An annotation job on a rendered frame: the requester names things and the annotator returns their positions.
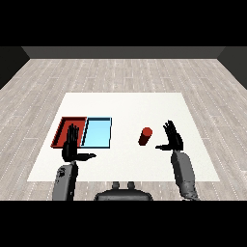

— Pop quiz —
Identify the red open box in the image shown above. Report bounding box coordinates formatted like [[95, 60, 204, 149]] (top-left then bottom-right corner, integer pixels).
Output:
[[50, 116, 88, 150]]

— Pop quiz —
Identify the dark grey robot body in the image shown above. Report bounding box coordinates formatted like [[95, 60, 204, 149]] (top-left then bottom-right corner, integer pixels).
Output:
[[94, 181, 154, 202]]

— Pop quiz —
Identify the red can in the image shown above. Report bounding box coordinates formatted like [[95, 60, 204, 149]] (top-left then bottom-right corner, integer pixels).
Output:
[[138, 126, 153, 147]]

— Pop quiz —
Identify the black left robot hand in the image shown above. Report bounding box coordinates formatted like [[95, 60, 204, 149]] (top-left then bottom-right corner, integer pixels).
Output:
[[61, 123, 97, 163]]

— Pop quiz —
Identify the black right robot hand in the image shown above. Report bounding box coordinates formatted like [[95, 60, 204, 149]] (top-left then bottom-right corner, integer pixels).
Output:
[[154, 120, 184, 151]]

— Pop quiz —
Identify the light blue open box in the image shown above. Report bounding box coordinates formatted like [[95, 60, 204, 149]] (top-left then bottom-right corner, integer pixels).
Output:
[[79, 117, 113, 150]]

